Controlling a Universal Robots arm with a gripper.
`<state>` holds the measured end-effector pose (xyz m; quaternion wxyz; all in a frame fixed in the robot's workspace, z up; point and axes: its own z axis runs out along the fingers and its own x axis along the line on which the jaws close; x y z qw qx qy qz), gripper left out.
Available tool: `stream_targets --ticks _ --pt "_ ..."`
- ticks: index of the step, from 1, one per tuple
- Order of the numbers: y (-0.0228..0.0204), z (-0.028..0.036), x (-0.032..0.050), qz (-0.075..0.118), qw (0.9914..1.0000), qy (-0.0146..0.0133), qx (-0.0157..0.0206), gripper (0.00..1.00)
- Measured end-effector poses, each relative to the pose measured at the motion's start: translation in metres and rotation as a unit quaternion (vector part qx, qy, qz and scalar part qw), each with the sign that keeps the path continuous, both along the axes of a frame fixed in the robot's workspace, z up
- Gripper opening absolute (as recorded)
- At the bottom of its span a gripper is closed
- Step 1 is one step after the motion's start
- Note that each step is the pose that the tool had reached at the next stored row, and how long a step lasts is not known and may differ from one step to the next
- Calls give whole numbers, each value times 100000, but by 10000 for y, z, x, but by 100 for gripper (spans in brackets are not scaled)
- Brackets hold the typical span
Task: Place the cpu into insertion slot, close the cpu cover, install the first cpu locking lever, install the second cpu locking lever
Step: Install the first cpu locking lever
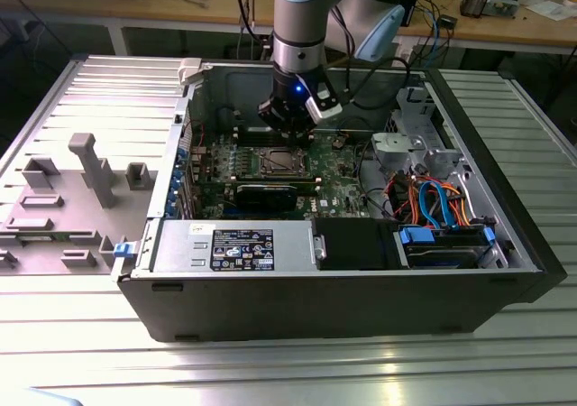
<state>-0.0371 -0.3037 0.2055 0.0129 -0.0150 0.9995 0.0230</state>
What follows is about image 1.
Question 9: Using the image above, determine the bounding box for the copper coil device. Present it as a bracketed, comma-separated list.
[459, 0, 488, 19]

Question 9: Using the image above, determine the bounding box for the hard disk in blue carrier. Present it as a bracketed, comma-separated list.
[394, 224, 497, 271]

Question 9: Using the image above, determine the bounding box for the grey electronic device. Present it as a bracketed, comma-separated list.
[484, 0, 519, 19]

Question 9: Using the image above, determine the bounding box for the grey parts rack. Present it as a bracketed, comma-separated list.
[0, 132, 160, 276]

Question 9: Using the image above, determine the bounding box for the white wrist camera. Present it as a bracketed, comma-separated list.
[304, 88, 344, 124]

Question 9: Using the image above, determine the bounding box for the green RAM stick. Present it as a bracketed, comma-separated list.
[20, 232, 100, 245]

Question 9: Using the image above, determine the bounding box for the CPU socket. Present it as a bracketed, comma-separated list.
[252, 145, 313, 178]

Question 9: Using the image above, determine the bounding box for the green motherboard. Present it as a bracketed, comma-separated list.
[179, 125, 378, 221]

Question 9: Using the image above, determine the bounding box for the black wire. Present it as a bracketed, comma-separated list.
[337, 115, 393, 221]

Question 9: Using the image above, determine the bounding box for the silver power supply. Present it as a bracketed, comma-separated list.
[151, 219, 316, 275]

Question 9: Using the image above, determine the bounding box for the blue wire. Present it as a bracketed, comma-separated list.
[417, 179, 459, 232]

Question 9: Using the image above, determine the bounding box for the pale grey case latch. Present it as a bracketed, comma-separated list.
[177, 57, 205, 87]

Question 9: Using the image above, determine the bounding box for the silver CPU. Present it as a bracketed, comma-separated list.
[269, 152, 301, 171]

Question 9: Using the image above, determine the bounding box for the black graphics card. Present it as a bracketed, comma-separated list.
[224, 176, 322, 214]

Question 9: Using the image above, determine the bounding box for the orange wire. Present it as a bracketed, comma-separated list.
[403, 178, 474, 229]

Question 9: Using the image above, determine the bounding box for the silver drive cage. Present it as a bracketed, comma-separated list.
[369, 84, 468, 175]

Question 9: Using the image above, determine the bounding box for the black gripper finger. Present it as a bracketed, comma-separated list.
[297, 121, 316, 149]
[257, 98, 298, 143]

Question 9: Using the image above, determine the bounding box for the blue cable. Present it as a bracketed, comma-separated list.
[421, 6, 447, 67]

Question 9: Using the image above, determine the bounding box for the wooden desk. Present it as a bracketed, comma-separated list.
[0, 0, 577, 58]

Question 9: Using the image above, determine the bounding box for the black PC case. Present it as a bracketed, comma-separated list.
[110, 56, 569, 345]

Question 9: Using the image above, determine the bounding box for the white paper sheet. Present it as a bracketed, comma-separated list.
[525, 0, 577, 22]

